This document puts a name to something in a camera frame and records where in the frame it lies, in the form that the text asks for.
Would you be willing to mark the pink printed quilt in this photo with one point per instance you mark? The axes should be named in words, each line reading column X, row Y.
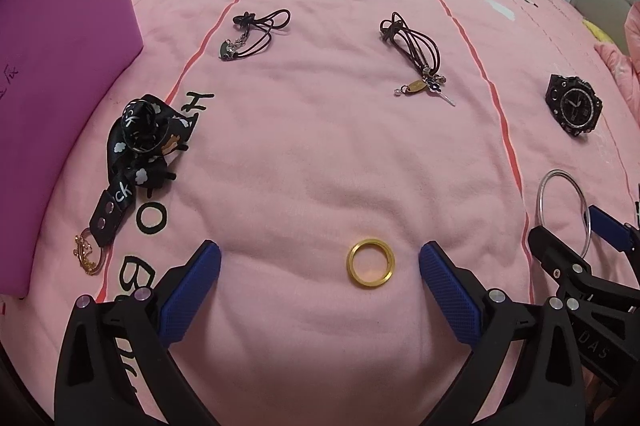
column 325, row 156

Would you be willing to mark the pink padded jacket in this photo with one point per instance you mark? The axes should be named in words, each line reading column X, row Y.
column 627, row 56

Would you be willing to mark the large silver bangle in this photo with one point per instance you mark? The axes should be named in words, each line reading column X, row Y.
column 541, row 191

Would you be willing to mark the black wristwatch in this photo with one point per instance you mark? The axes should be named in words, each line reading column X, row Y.
column 575, row 106

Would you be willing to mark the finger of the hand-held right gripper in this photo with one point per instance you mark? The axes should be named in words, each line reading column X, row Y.
column 610, row 223
column 555, row 251

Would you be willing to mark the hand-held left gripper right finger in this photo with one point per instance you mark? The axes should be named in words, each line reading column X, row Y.
column 445, row 291

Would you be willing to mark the yellow cloth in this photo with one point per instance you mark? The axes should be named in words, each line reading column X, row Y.
column 597, row 31

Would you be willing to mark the purple plastic basin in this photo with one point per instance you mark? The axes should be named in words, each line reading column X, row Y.
column 60, row 81

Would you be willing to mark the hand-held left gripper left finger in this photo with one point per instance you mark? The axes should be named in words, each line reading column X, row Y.
column 192, row 291

